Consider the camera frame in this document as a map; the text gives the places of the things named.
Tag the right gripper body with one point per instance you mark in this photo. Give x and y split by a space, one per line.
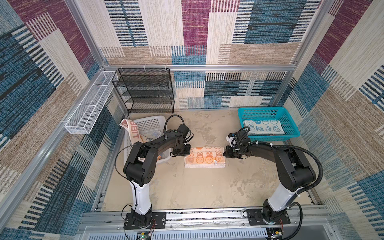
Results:
233 152

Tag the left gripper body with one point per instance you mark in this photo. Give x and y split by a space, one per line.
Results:
183 151

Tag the orange bunny towel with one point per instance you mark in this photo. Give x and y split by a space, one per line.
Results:
206 157

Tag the blue bunny towel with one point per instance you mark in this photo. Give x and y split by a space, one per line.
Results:
257 127

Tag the white plastic basket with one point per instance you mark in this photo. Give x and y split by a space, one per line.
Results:
145 125

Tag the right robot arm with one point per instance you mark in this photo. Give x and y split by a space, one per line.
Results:
295 174

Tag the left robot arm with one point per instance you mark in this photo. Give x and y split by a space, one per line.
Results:
141 165

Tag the white towel in basket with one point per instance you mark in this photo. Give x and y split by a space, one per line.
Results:
151 135

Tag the orange rabbit towel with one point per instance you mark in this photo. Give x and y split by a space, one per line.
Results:
133 131

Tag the teal plastic basket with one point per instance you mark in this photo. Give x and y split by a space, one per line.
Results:
270 113

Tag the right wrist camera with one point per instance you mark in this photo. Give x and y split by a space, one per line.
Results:
236 140

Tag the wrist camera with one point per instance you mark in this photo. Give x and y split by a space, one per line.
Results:
183 130
236 140

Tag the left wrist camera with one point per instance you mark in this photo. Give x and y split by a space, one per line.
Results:
183 130

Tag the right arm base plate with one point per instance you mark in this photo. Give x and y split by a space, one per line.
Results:
265 216

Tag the black wire shelf rack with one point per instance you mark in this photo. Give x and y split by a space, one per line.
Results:
145 90

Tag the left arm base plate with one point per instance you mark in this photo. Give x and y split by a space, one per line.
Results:
134 221

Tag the aluminium front rail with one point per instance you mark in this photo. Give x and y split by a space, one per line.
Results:
185 219

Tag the white mesh wall tray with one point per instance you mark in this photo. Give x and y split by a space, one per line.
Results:
87 112

